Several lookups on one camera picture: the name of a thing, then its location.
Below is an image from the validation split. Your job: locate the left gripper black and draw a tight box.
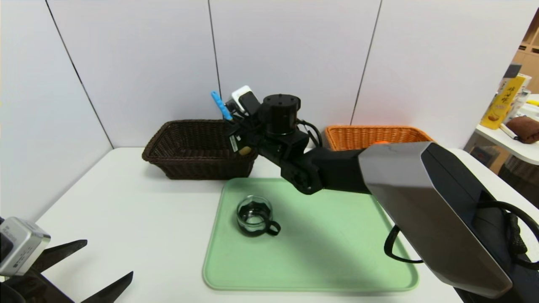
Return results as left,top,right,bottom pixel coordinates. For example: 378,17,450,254
0,239,134,303

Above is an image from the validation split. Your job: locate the tan spoon blue handle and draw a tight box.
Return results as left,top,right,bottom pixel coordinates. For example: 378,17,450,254
211,90,253,156

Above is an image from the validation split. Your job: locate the dark brown wicker basket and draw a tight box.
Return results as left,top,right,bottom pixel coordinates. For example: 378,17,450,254
142,120,261,181

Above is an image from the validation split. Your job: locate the orange wicker basket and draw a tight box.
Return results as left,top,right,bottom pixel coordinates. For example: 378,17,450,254
324,125,434,151

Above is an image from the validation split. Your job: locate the glass cup black holder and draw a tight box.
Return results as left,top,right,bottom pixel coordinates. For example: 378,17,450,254
236,195,281,237

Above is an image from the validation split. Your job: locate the light green plastic tray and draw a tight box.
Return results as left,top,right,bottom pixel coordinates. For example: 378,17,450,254
202,177,420,292

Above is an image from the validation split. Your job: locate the white marker pen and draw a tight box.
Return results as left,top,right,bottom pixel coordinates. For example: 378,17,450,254
499,123,519,141

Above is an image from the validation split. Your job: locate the dark furniture piece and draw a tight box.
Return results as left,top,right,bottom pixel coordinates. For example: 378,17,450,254
498,156,539,202

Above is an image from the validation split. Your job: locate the yellow printed carton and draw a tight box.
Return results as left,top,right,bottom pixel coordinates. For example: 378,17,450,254
480,75,526,130

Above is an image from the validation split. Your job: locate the white side table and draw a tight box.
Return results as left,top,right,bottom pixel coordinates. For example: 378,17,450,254
473,95,539,166

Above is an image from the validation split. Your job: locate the brown folded towel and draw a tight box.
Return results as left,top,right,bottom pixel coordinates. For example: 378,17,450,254
505,116,539,144

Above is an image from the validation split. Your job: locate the dark grey carton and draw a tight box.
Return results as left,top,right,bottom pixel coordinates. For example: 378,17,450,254
502,63,522,80

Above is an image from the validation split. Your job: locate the wooden shelf unit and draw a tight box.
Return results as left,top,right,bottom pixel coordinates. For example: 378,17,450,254
510,8,539,94

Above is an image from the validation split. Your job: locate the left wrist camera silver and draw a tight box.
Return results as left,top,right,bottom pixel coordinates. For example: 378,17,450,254
0,217,51,277

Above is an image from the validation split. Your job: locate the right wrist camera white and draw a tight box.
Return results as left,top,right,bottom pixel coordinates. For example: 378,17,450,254
227,85,261,116

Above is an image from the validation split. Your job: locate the thin black cable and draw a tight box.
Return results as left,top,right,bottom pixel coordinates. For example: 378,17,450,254
384,225,424,264

